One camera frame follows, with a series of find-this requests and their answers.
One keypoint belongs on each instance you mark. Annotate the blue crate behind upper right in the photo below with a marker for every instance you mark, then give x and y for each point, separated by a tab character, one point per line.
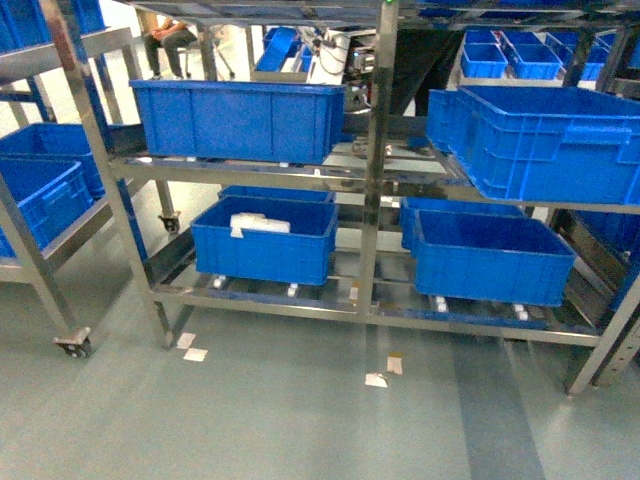
447	120

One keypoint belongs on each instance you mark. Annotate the blue crate upper left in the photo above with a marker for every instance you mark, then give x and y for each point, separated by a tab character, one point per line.
269	122

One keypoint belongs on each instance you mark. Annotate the blue crate lower right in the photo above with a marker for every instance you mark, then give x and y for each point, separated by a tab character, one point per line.
490	258

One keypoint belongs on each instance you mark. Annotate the blue crate lower left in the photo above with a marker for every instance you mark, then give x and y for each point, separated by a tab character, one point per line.
299	255

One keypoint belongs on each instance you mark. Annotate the steel flow rack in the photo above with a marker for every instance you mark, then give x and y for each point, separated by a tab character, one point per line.
613	350

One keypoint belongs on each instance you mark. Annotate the blue crate on left cart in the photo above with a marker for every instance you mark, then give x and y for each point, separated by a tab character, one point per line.
50	194

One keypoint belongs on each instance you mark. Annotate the seated person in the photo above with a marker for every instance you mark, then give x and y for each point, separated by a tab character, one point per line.
171	35

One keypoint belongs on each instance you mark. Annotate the steel cart left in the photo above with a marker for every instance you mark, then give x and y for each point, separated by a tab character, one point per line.
32	265

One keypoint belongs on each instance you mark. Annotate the white foam packing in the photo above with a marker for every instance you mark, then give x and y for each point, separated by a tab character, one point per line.
256	222

